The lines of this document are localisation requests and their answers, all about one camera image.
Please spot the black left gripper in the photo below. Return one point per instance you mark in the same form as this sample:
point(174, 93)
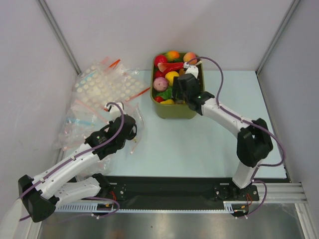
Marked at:
point(131, 134)

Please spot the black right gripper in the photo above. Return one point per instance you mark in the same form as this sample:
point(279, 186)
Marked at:
point(180, 87)

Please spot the clear zip top bag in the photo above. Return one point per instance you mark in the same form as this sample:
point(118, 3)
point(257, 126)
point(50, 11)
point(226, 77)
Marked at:
point(135, 112)

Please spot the pink toy onion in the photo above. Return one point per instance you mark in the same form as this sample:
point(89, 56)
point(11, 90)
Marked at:
point(160, 84)

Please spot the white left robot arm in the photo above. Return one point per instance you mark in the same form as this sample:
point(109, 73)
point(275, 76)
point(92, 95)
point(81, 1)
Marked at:
point(43, 193)

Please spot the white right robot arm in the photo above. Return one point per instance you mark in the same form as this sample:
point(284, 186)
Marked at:
point(253, 142)

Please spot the pile of clear zip bags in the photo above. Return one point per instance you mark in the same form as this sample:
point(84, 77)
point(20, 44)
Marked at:
point(82, 118)

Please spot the dotted clear zip bag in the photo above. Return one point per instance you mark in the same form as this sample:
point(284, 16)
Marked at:
point(108, 81)

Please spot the brown toy kiwi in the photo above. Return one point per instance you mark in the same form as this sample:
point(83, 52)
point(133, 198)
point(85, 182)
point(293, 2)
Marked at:
point(181, 72)

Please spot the yellow toy apple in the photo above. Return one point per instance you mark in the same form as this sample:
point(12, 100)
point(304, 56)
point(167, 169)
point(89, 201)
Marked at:
point(170, 77)

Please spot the yellow toy banana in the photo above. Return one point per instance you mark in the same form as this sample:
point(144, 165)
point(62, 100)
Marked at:
point(168, 102)

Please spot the red toy chili pepper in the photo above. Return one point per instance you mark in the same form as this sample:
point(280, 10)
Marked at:
point(174, 67)

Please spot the olive green plastic bin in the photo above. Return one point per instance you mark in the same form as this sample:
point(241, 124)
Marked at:
point(177, 111)

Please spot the red toy tomato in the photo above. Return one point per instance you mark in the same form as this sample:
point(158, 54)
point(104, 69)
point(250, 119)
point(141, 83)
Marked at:
point(158, 99)

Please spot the peach toy fruit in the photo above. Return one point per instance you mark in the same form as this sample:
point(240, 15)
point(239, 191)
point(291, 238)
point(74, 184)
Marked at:
point(190, 58)

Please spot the toy watermelon slice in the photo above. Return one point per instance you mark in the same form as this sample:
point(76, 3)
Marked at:
point(162, 66)

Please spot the orange green toy mango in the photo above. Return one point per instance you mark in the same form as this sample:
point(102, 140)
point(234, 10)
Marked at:
point(172, 55)

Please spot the red toy apple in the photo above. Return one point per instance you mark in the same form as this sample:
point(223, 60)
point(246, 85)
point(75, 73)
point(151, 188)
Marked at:
point(160, 59)

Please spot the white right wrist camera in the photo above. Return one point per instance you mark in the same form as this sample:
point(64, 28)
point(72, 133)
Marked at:
point(191, 69)

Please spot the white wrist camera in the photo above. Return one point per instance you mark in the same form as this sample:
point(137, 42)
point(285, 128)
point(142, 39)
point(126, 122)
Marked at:
point(114, 110)
point(191, 69)

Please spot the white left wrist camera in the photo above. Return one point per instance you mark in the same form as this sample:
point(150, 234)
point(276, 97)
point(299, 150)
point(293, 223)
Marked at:
point(114, 110)

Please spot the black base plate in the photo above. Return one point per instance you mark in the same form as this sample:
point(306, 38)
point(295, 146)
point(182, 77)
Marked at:
point(175, 188)

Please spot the white slotted cable duct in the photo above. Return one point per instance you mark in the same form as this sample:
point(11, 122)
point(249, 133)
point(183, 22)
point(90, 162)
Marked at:
point(162, 205)

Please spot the left aluminium corner post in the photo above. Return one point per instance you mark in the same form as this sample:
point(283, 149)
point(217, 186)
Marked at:
point(52, 22)

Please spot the aluminium corner post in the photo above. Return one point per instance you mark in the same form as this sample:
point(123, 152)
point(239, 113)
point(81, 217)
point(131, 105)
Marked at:
point(278, 34)
point(52, 22)

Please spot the right aluminium corner post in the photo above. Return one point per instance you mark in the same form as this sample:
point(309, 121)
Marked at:
point(278, 34)

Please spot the aluminium frame rail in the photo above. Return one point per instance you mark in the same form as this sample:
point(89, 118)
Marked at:
point(285, 193)

